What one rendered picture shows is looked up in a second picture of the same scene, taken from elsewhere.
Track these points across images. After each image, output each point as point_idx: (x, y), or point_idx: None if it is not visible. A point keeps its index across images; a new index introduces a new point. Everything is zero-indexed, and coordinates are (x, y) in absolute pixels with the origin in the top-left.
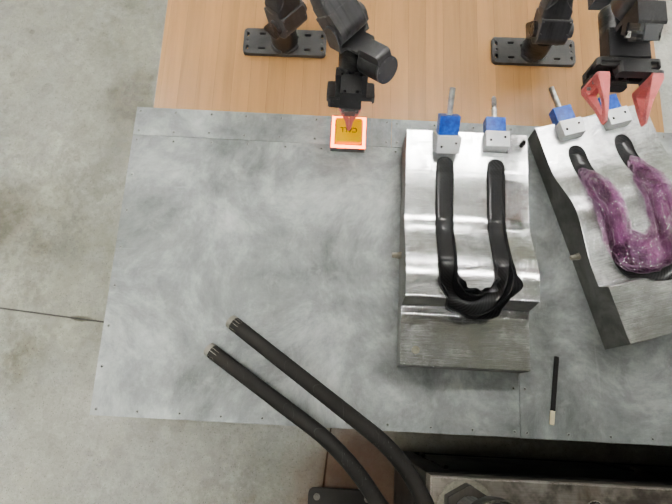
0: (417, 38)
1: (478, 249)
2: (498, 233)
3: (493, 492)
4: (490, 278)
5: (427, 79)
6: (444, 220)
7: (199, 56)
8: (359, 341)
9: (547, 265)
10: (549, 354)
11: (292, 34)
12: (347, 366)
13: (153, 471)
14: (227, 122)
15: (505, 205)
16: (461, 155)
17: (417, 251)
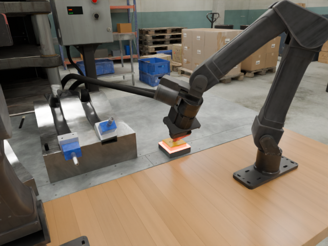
0: (176, 224)
1: (70, 108)
2: (58, 122)
3: None
4: (61, 98)
5: (144, 197)
6: (92, 119)
7: (297, 146)
8: (116, 110)
9: (23, 148)
10: (24, 128)
11: (257, 150)
12: (117, 105)
13: None
14: (240, 132)
15: (55, 130)
16: (92, 134)
17: (101, 99)
